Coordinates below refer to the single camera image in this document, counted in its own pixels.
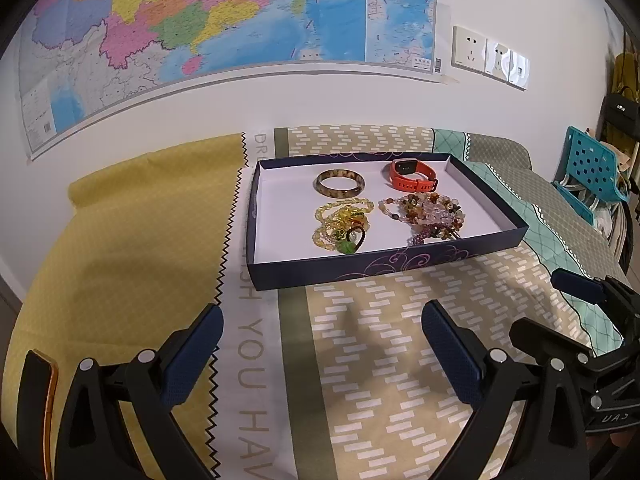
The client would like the clear purple bead bracelet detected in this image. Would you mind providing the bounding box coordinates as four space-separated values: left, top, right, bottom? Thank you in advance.
420 199 466 231

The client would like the white wall socket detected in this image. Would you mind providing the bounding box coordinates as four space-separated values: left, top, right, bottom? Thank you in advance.
509 50 531 91
484 39 513 81
451 25 488 72

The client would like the black orange-edged object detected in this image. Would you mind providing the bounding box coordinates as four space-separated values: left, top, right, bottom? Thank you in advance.
20 350 61 480

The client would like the small yellow bead bracelet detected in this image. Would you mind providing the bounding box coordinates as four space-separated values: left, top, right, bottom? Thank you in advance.
314 220 351 251

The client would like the patterned patchwork bed sheet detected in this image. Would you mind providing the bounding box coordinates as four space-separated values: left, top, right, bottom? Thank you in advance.
10 125 631 480

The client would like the yellow garment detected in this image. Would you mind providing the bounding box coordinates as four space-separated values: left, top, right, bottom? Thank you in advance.
612 52 640 106

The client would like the yellow chip bead bracelet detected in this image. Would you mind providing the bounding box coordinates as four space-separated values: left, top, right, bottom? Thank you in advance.
314 199 375 231

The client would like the black handbag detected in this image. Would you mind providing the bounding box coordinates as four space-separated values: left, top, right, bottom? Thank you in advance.
600 87 640 146

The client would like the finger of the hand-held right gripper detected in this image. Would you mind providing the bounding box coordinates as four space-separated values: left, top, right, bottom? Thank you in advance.
551 267 640 321
509 316 626 376

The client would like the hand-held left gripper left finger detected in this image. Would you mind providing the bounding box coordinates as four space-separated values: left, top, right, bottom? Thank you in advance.
55 304 225 480

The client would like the multicolour agate bead bracelet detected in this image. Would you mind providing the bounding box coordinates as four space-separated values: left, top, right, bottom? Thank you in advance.
378 191 441 222

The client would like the teal plastic chair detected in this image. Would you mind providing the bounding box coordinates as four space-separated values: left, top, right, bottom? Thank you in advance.
550 126 632 226

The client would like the navy cardboard box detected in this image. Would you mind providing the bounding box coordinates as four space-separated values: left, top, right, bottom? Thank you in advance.
246 151 530 292

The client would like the orange smart watch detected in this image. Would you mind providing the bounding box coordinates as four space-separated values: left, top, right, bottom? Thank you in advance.
389 158 440 194

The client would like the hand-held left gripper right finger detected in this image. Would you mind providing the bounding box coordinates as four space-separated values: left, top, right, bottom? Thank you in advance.
421 300 588 480

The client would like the colourful wall map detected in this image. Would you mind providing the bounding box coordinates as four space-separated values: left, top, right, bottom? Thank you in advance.
17 0 453 161

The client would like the brown clear bead bracelet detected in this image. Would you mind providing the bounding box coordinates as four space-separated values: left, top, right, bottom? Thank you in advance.
415 219 469 244

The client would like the brown mottled bangle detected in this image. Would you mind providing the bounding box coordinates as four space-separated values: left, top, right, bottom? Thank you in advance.
314 169 366 200

